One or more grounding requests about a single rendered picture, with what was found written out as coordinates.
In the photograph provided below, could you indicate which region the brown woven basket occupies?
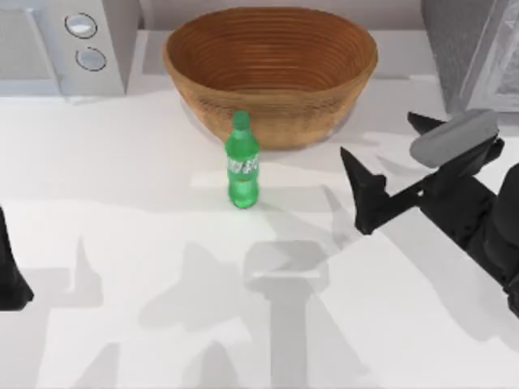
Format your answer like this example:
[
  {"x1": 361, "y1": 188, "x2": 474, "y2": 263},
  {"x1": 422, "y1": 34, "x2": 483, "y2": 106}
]
[{"x1": 163, "y1": 6, "x2": 380, "y2": 152}]

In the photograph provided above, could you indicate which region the pale grey rounded box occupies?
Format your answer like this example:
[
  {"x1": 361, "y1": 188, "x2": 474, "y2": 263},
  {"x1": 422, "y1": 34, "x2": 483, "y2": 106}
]
[{"x1": 409, "y1": 109, "x2": 501, "y2": 169}]

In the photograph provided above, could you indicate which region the small white microwave knob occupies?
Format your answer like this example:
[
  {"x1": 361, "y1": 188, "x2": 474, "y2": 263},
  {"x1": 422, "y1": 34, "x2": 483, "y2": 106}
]
[{"x1": 75, "y1": 45, "x2": 108, "y2": 72}]

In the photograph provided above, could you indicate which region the pale microwave oven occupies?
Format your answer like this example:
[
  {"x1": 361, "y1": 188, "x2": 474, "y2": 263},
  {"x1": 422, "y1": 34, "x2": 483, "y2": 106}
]
[{"x1": 0, "y1": 0, "x2": 146, "y2": 99}]

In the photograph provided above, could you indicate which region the large white microwave knob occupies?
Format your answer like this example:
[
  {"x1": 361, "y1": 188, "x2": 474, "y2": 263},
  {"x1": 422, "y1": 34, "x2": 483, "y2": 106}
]
[{"x1": 64, "y1": 12, "x2": 99, "y2": 38}]

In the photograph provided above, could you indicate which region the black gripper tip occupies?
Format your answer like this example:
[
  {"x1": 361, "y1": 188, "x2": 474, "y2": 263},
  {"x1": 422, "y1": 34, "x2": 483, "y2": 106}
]
[{"x1": 0, "y1": 206, "x2": 35, "y2": 313}]

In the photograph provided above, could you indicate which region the green bottle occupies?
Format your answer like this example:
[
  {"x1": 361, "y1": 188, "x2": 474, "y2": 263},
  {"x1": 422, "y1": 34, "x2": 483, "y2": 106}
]
[{"x1": 224, "y1": 109, "x2": 261, "y2": 210}]

